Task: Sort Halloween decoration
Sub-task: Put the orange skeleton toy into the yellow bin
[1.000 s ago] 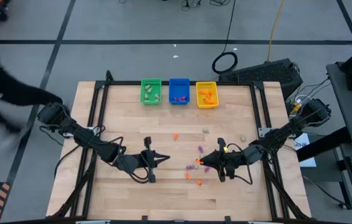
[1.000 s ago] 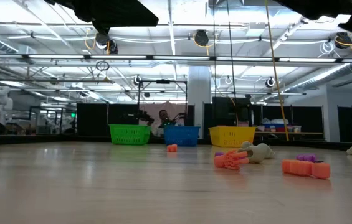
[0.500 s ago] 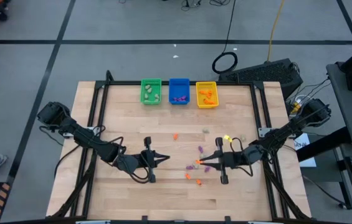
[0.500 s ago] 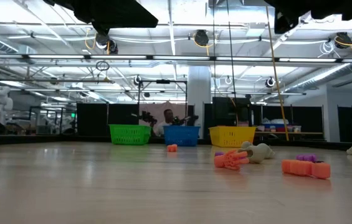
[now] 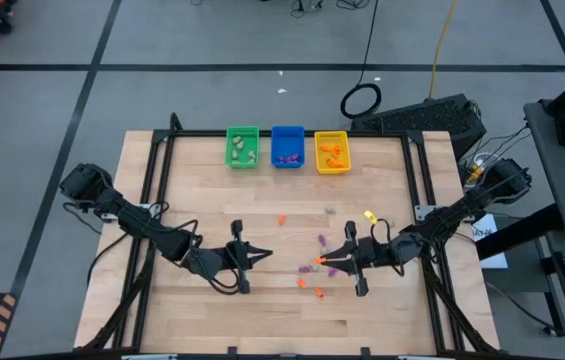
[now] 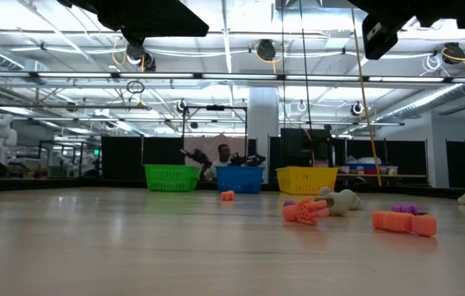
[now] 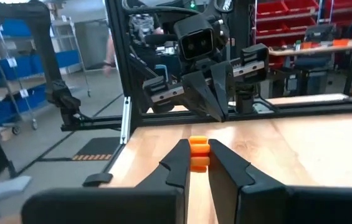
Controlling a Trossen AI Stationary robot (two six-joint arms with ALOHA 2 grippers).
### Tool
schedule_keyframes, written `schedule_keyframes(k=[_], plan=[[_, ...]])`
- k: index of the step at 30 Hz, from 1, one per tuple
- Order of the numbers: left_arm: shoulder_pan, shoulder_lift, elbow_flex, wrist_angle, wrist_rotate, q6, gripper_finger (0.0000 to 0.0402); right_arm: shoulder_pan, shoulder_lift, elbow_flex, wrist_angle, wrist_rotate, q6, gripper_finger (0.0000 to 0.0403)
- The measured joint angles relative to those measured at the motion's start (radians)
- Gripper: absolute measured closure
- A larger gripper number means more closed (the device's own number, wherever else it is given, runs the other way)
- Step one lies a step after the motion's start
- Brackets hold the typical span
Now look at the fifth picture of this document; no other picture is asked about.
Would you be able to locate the yellow plastic basket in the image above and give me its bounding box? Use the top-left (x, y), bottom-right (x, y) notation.
top-left (313, 130), bottom-right (353, 175)

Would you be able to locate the black coiled cable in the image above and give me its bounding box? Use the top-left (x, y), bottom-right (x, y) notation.
top-left (339, 0), bottom-right (383, 120)

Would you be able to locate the white paper sheet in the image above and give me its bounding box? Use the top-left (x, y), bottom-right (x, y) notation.
top-left (470, 213), bottom-right (509, 270)

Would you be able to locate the black cable bundle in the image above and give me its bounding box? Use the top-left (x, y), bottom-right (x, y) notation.
top-left (289, 0), bottom-right (371, 12)

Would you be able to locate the black computer case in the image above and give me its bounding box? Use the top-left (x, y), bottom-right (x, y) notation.
top-left (350, 93), bottom-right (488, 161)

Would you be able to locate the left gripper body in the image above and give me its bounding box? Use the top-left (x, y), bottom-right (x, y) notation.
top-left (181, 244), bottom-right (239, 276)

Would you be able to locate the green plastic basket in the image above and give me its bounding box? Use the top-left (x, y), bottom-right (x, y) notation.
top-left (225, 125), bottom-right (261, 169)

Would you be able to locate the yellow hanging cable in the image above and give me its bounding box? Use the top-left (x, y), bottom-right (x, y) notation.
top-left (427, 0), bottom-right (459, 101)

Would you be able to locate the gray desk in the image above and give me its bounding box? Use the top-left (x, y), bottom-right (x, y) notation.
top-left (522, 99), bottom-right (565, 360)

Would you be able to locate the blue plastic basket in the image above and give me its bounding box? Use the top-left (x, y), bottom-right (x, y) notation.
top-left (270, 125), bottom-right (306, 169)

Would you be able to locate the white cable coil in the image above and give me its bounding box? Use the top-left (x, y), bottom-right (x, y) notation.
top-left (472, 151), bottom-right (502, 170)

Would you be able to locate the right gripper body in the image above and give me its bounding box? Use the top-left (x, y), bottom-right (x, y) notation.
top-left (360, 231), bottom-right (427, 270)

